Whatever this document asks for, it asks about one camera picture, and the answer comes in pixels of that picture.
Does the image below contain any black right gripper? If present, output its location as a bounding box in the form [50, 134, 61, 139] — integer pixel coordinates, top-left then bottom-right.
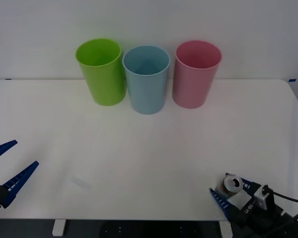
[209, 173, 284, 232]

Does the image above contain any pale blue plastic bin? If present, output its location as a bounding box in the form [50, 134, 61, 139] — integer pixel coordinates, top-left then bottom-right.
[122, 45, 171, 115]

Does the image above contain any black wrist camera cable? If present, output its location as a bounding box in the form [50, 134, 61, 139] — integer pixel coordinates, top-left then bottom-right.
[272, 190, 298, 205]

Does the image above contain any white table leg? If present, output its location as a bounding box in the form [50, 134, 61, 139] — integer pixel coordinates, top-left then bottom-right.
[219, 220, 233, 238]
[52, 219, 66, 237]

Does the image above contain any pink plastic bin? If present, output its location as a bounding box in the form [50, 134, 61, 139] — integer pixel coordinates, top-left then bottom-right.
[171, 40, 223, 110]

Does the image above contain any green plastic bin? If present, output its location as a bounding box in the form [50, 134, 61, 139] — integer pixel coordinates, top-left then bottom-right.
[75, 38, 127, 107]

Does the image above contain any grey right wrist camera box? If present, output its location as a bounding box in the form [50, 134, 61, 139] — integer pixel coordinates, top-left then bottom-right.
[253, 184, 276, 211]

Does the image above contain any silver drink can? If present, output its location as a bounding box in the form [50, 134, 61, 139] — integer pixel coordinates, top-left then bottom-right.
[217, 174, 244, 199]

